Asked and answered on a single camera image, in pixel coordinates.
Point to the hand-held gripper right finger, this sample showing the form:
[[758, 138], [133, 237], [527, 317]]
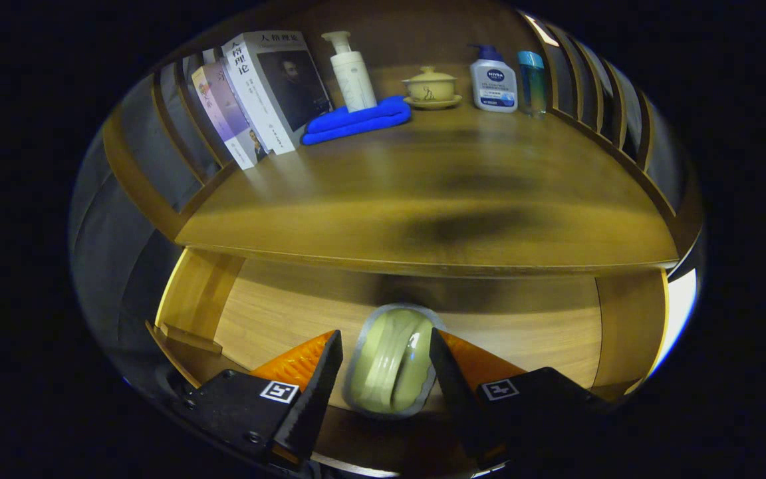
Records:
[[456, 399]]

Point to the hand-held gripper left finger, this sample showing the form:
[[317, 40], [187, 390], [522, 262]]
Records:
[[316, 399]]

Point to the green scrub brush grey pad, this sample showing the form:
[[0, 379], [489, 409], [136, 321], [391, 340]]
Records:
[[389, 359]]

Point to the wooden drawer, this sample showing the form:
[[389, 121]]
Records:
[[522, 332]]

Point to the wooden countertop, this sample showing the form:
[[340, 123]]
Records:
[[389, 199]]

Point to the wooden cabinet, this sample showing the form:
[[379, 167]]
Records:
[[133, 179]]

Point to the blue folded cloth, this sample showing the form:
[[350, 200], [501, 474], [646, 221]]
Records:
[[356, 121]]

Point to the purple book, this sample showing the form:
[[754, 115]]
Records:
[[220, 113]]

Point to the yellow lidded tea cup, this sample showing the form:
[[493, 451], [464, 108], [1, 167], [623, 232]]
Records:
[[431, 88]]

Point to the thick white portrait book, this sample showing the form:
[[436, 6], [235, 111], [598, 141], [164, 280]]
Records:
[[290, 86]]

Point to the white bottle with blue pump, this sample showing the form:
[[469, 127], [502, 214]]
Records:
[[493, 83]]

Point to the teal bottle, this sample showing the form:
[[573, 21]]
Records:
[[531, 83]]

